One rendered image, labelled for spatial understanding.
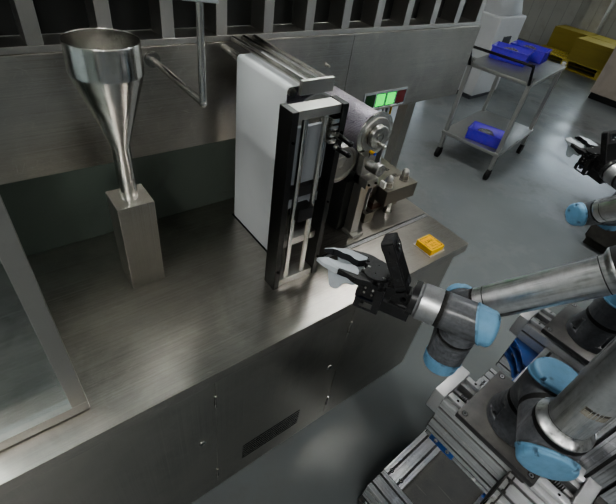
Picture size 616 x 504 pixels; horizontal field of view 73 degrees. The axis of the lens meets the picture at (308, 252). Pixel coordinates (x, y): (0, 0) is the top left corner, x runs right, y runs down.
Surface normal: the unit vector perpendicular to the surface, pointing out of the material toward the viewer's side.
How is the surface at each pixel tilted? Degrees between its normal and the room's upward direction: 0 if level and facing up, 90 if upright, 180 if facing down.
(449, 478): 0
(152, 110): 90
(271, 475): 0
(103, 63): 90
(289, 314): 0
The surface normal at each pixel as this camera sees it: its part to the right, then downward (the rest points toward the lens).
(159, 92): 0.59, 0.59
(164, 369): 0.13, -0.74
